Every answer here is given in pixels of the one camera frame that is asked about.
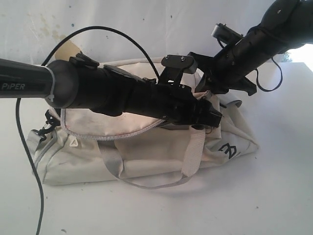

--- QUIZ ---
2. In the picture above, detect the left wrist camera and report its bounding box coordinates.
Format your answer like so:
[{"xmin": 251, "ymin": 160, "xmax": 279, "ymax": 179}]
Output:
[{"xmin": 161, "ymin": 55, "xmax": 198, "ymax": 74}]

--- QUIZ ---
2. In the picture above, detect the white fabric duffel bag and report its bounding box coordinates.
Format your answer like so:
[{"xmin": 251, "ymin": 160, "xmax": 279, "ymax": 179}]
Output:
[{"xmin": 28, "ymin": 56, "xmax": 260, "ymax": 189}]

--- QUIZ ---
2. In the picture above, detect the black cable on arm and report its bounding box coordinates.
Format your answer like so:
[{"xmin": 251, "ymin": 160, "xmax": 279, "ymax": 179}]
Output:
[
  {"xmin": 15, "ymin": 25, "xmax": 162, "ymax": 235},
  {"xmin": 215, "ymin": 29, "xmax": 284, "ymax": 93}
]

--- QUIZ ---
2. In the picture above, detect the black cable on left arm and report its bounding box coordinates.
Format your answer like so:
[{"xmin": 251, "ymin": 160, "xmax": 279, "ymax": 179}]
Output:
[{"xmin": 15, "ymin": 25, "xmax": 162, "ymax": 235}]

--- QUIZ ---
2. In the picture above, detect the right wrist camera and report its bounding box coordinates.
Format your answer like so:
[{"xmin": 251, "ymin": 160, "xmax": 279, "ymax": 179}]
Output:
[{"xmin": 211, "ymin": 23, "xmax": 244, "ymax": 45}]

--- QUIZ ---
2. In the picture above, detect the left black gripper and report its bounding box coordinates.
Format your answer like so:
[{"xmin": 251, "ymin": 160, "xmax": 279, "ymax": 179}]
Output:
[{"xmin": 132, "ymin": 83, "xmax": 222, "ymax": 130}]

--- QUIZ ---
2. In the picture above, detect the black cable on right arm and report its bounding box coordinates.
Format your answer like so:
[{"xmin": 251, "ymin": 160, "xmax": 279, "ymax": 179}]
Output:
[{"xmin": 215, "ymin": 29, "xmax": 284, "ymax": 93}]

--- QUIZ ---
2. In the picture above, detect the black plastic strap clip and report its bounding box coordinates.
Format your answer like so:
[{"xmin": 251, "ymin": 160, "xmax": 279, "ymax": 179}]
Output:
[{"xmin": 37, "ymin": 110, "xmax": 61, "ymax": 137}]

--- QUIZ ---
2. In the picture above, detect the right silver black robot arm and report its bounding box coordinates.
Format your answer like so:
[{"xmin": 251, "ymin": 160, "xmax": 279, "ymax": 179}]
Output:
[{"xmin": 190, "ymin": 0, "xmax": 313, "ymax": 96}]

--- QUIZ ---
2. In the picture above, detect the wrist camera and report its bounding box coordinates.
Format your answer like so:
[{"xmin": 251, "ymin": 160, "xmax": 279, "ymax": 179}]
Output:
[
  {"xmin": 211, "ymin": 23, "xmax": 244, "ymax": 45},
  {"xmin": 161, "ymin": 55, "xmax": 198, "ymax": 74}
]

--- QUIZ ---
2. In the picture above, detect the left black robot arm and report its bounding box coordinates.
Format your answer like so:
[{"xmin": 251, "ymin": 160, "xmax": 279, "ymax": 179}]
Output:
[{"xmin": 0, "ymin": 57, "xmax": 222, "ymax": 127}]

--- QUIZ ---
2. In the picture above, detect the grey webbing shoulder strap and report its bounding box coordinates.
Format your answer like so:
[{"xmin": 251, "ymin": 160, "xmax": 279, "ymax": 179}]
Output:
[{"xmin": 27, "ymin": 129, "xmax": 44, "ymax": 152}]

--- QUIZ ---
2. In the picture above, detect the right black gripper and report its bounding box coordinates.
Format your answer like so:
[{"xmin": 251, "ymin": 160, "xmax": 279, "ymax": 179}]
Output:
[{"xmin": 187, "ymin": 46, "xmax": 257, "ymax": 96}]

